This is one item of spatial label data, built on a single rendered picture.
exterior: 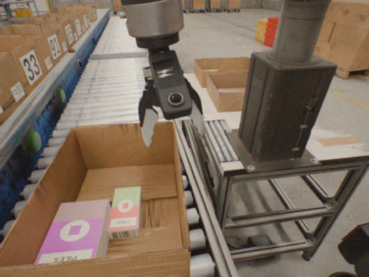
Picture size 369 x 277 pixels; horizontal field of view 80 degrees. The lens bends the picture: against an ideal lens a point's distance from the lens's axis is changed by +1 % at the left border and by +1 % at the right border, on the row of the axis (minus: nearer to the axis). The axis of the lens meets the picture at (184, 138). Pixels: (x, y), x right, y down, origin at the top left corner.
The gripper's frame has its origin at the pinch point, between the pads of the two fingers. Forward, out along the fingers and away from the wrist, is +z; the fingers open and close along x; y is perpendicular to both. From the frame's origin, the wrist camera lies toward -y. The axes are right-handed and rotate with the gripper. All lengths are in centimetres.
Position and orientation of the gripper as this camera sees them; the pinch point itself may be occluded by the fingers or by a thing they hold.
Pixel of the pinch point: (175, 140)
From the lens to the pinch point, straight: 45.5
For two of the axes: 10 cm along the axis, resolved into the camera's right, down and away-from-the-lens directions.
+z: 1.1, 8.1, 5.8
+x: -9.7, 2.1, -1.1
